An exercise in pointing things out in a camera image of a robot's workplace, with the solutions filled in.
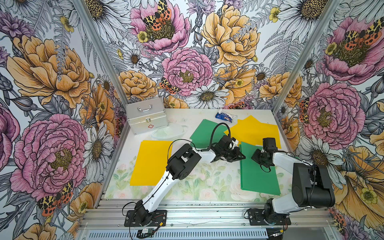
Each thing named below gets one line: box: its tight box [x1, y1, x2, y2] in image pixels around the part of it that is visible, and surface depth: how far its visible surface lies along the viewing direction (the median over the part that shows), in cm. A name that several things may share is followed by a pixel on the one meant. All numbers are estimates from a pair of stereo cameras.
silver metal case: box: [125, 97, 169, 135], surface depth 104 cm
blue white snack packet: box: [215, 109, 238, 123], surface depth 118 cm
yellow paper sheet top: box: [223, 115, 281, 149], surface depth 118 cm
